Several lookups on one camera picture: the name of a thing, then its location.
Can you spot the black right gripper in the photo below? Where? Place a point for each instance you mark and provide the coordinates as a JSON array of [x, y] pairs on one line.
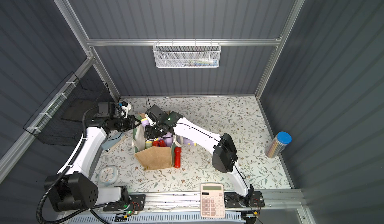
[[150, 131]]

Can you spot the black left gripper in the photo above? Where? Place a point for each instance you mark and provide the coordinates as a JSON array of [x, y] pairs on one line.
[[132, 122]]

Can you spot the red flashlight vertical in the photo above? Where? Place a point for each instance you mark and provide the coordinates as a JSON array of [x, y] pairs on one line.
[[162, 143], [177, 157]]

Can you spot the pale green flashlight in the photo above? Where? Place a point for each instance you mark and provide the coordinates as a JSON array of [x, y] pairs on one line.
[[148, 144]]

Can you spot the purple flashlight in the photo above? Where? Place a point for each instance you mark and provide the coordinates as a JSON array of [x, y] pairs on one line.
[[187, 141]]

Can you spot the purple flashlight vertical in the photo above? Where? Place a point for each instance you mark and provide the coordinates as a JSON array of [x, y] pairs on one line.
[[145, 122]]

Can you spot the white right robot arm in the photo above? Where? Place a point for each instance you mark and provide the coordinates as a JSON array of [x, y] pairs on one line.
[[222, 147]]

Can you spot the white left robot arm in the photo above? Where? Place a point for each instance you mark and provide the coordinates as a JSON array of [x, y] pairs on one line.
[[71, 188]]

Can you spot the grey blue stapler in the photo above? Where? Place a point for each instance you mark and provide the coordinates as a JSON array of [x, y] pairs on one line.
[[117, 139]]

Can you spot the pink desk calculator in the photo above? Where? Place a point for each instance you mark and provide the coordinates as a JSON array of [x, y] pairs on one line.
[[212, 201]]

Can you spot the blue lid pencil tube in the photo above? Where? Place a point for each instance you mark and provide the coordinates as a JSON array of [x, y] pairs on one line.
[[279, 143]]

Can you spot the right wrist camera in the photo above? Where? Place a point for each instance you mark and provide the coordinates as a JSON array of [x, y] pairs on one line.
[[154, 113]]

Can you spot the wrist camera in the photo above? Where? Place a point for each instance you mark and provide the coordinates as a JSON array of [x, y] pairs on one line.
[[112, 109], [154, 113]]

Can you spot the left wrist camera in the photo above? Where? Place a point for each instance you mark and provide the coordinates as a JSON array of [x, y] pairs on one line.
[[112, 109]]

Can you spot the black wire side basket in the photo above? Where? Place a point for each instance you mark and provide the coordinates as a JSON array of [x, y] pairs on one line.
[[59, 122]]

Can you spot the white wire wall basket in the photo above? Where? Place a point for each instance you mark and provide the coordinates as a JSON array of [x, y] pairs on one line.
[[170, 55]]

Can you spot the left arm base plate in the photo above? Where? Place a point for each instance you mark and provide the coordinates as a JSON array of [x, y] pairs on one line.
[[135, 203]]

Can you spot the markers in wall basket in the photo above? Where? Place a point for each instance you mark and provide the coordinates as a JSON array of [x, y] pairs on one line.
[[201, 62]]

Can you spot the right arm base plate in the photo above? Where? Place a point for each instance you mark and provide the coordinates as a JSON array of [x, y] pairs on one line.
[[233, 200]]

